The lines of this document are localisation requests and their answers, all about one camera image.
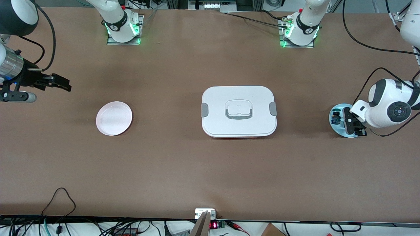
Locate white lunch box grey clips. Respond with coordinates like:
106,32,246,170
201,86,278,139

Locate brown cardboard box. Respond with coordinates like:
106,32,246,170
261,223,286,236

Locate light blue round plate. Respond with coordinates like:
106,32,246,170
329,103,366,138

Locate pink round plate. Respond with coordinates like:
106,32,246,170
96,101,133,136

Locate red clip leads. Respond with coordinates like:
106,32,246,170
226,221,251,236

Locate grey device with lit ports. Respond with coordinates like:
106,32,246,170
189,0,237,13

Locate white socket block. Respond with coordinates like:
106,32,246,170
195,208,216,219

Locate grey metal bar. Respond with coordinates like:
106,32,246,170
190,211,211,236

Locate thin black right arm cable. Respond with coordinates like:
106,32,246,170
15,34,45,65

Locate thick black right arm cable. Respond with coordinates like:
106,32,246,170
28,0,56,72

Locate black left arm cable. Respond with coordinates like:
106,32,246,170
342,0,420,137

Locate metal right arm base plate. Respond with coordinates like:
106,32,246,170
107,15,144,45

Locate black looped cable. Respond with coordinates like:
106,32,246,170
41,187,76,217

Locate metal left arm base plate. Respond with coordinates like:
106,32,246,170
279,18,315,49

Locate black cable across table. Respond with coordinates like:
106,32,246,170
221,10,291,28

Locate tangled black cable bundle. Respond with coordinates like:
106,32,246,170
0,216,194,236

